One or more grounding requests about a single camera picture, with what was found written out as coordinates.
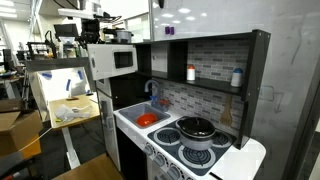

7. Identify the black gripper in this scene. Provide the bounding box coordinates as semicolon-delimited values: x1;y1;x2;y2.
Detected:
80;18;102;40

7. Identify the orange plastic bowl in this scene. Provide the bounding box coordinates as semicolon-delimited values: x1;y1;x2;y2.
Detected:
135;112;159;128

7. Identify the white microwave door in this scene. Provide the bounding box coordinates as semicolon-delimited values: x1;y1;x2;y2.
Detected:
87;43;139;81

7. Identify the gray shelf board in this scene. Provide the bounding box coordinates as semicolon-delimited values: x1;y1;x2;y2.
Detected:
24;57;88;73

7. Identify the gray sink basin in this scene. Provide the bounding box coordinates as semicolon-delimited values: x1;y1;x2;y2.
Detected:
118;102;172;130

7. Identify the black monitor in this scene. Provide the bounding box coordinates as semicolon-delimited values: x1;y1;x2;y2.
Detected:
53;23;81;43

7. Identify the white board with tape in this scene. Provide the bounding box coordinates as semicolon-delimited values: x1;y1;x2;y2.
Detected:
28;67;96;129

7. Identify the wooden top desk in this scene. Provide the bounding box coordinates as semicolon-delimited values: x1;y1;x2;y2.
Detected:
48;93;101;170

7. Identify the gray toy faucet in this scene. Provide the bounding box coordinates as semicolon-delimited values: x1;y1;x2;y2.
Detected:
144;79;172;113

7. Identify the white cloth bundle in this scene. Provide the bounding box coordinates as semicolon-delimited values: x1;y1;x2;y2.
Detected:
53;104;93;124

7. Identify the white shaker orange cap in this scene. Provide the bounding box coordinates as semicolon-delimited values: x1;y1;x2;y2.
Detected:
186;64;197;82

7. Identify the large cardboard box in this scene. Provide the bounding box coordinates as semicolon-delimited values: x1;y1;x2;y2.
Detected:
0;98;44;160

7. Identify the gray cooktop with burners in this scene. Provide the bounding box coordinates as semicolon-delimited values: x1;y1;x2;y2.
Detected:
146;116;238;177

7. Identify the gray stove knob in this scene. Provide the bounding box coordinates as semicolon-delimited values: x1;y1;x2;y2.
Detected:
166;164;184;180
153;153;167;168
143;143;155;157

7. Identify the small gray pot black lid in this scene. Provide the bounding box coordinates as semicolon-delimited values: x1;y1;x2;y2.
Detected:
175;116;217;152

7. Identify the white shaker blue cap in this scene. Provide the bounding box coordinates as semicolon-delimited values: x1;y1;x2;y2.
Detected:
230;67;244;89

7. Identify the slotted wooden spatula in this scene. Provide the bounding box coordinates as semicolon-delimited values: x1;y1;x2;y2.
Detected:
219;94;234;127

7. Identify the toy kitchen playset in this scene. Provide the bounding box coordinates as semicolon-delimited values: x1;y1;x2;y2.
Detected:
87;29;272;180

